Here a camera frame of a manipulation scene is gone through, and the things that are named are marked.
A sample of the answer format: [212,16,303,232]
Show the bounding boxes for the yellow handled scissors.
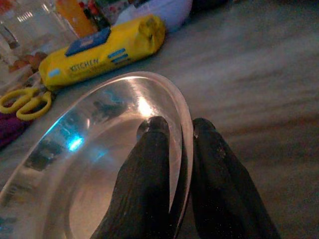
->
[0,87,53,121]

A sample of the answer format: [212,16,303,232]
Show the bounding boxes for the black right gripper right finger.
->
[190,118,282,239]

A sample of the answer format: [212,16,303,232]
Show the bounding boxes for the yellow kitchen wipes pack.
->
[38,14,166,92]

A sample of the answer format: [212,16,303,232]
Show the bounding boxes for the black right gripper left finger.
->
[90,116,175,239]

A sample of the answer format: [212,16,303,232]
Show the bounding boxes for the clear glass jar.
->
[0,0,78,73]

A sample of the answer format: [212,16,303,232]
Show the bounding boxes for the purple cloth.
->
[0,111,33,148]

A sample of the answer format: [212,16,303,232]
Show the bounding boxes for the white round bowl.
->
[115,0,194,33]

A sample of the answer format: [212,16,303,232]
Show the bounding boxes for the colourful printed packet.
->
[81,0,111,31]

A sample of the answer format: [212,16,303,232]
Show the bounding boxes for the stainless steel bowl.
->
[0,71,195,239]

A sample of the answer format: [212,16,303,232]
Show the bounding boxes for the orange plastic bottle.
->
[55,0,97,38]

